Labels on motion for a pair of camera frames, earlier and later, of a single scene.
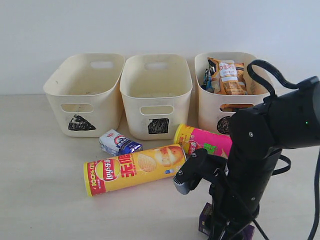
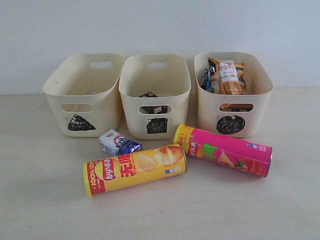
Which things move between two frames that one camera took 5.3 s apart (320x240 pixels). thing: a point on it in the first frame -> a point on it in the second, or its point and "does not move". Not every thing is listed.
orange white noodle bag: x=229 y=78 does not move
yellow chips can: x=104 y=174 does not move
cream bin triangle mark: x=84 y=93 does not move
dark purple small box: x=206 y=225 -> x=155 y=109
